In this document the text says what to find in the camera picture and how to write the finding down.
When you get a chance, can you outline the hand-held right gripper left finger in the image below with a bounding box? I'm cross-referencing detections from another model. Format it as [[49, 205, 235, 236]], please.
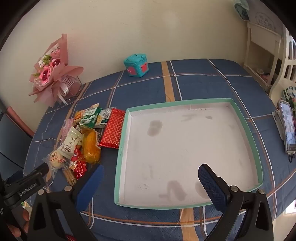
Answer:
[[27, 164, 105, 241]]

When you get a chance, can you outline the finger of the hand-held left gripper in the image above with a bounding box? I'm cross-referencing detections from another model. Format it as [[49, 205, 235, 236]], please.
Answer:
[[23, 163, 51, 181]]

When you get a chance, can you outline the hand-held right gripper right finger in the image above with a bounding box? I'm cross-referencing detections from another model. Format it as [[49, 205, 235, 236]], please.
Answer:
[[198, 164, 280, 241]]

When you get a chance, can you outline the clear round pastry packet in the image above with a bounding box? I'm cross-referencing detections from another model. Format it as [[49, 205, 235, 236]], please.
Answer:
[[42, 149, 70, 173]]

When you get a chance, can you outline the bright red snack packet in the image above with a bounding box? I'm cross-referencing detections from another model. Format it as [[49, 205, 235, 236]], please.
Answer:
[[69, 148, 89, 180]]

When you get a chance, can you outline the yellow cake packet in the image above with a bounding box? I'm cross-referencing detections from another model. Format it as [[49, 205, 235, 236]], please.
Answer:
[[80, 127, 103, 164]]

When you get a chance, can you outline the white calligraphy snack packet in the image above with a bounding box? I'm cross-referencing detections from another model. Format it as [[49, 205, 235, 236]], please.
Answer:
[[57, 126, 84, 160]]

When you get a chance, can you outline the white tray with teal rim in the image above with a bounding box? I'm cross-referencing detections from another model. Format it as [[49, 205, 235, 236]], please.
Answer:
[[114, 98, 263, 210]]

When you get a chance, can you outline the pink snack packet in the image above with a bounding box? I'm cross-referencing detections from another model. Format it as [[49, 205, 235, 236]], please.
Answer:
[[60, 118, 75, 141]]

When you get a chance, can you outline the red gold patterned packet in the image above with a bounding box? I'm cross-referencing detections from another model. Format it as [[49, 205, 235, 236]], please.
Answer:
[[98, 108, 126, 150]]

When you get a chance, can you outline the green edged pastry packet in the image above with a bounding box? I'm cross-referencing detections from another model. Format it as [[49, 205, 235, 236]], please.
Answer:
[[80, 115, 97, 128]]

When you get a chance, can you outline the green white cracker packet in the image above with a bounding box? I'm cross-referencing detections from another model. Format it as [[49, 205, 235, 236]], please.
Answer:
[[94, 108, 115, 128]]

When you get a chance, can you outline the green white biscuit packet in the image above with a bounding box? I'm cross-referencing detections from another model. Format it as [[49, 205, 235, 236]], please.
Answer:
[[80, 103, 100, 120]]

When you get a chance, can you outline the person's left hand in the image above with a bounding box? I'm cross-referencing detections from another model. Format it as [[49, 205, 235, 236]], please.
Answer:
[[10, 207, 30, 238]]

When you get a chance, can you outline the clear biscuit stick packet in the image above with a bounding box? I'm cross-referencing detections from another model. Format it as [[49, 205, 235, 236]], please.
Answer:
[[61, 167, 77, 186]]

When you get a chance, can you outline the clear acrylic box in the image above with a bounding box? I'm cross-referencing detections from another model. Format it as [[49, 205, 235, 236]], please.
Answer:
[[61, 74, 84, 103]]

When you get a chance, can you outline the white phone stand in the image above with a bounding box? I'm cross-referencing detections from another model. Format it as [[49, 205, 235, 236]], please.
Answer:
[[272, 110, 286, 141]]

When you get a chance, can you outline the smartphone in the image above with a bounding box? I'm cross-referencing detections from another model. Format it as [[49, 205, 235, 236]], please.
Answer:
[[279, 99, 296, 153]]

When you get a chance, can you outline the pink flower bouquet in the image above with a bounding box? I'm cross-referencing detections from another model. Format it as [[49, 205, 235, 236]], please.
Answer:
[[28, 34, 84, 107]]

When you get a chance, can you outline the blue plaid bedsheet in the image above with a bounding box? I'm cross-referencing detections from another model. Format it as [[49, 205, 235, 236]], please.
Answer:
[[23, 58, 296, 241]]

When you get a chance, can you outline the pink small object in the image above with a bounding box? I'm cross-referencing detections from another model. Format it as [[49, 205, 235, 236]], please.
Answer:
[[261, 73, 273, 85]]

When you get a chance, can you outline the green white patterned box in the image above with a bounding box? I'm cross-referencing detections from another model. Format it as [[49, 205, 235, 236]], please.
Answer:
[[282, 86, 296, 102]]

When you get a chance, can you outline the teal toy box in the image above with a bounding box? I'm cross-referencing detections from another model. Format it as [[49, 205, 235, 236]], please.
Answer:
[[123, 53, 149, 77]]

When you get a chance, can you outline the cream white shelf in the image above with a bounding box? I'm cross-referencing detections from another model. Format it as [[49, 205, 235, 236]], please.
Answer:
[[243, 21, 296, 98]]

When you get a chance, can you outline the teal round object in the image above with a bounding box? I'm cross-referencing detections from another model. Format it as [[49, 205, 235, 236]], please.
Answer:
[[233, 0, 250, 20]]

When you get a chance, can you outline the pink wooden frame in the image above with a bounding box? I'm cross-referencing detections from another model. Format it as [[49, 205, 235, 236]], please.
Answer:
[[5, 105, 35, 139]]

